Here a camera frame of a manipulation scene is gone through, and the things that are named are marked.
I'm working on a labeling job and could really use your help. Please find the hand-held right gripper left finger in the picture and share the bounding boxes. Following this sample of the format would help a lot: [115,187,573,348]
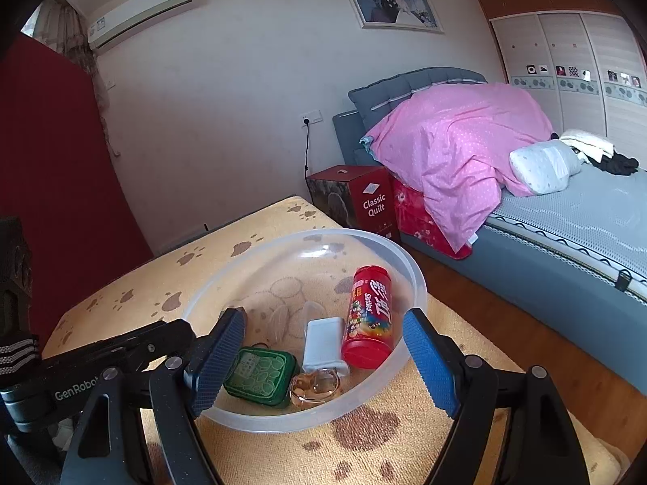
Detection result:
[61,307,247,485]

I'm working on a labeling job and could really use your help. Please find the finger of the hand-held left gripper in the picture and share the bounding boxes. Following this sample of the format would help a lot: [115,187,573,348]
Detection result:
[116,319,198,372]

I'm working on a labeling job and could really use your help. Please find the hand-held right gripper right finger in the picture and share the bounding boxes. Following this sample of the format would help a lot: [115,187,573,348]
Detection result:
[403,307,590,485]

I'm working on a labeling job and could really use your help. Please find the green metal tin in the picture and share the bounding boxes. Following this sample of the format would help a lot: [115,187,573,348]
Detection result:
[223,348,298,407]

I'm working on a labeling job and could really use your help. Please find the red candy can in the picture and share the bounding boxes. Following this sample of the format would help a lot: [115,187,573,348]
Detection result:
[341,265,396,369]

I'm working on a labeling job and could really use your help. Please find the gold ring spinner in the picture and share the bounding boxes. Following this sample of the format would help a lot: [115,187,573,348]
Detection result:
[289,368,343,407]

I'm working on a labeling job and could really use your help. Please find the clear plastic basin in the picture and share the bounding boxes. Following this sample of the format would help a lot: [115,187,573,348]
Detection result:
[181,228,428,432]

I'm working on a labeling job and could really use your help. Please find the white charger plug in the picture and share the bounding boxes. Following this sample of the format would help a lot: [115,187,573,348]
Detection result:
[302,316,351,377]

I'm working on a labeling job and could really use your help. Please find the red floral blanket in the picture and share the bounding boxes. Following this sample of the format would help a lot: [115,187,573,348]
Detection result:
[391,177,473,261]

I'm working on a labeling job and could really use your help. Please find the grey upholstered bed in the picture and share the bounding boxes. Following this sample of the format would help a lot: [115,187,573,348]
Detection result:
[332,67,647,395]

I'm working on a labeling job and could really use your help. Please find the red cardboard box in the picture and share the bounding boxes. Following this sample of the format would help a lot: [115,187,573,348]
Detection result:
[307,164,401,244]

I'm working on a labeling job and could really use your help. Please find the pink dotted quilt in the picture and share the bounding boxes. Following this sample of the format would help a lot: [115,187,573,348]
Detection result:
[360,82,554,253]

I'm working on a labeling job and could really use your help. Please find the white pillow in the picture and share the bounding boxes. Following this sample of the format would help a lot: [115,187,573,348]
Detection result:
[509,140,582,196]

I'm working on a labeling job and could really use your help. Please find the white folded clothes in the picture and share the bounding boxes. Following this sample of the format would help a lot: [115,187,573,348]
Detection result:
[558,128,615,162]

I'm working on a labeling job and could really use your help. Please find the black clothes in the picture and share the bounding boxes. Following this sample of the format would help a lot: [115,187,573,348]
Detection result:
[589,154,640,177]

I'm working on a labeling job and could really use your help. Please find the patterned curtain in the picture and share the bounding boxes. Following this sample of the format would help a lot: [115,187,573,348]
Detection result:
[23,0,122,157]

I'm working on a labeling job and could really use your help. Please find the white air conditioner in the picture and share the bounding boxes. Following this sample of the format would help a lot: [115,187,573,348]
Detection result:
[87,0,198,52]

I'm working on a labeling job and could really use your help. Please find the white sliding door wardrobe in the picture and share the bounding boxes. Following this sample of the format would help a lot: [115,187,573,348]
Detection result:
[472,0,647,170]

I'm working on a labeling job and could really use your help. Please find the framed wall photo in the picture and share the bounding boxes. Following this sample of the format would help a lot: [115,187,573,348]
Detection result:
[341,0,446,34]

